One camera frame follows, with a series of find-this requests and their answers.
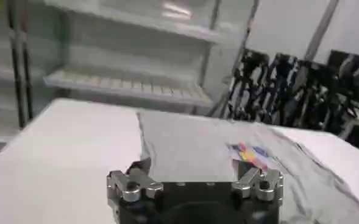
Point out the grey shirt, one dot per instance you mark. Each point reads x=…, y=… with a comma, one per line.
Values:
x=194, y=146

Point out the black tripod with camera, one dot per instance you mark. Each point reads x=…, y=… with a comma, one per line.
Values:
x=346, y=88

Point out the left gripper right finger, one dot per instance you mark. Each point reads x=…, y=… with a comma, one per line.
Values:
x=264, y=185

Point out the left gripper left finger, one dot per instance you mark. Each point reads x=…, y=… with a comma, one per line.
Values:
x=130, y=185

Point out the white open display shelf unit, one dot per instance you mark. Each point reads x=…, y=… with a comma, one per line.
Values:
x=130, y=85

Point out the black slanted pole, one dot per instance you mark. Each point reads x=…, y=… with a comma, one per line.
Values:
x=19, y=76

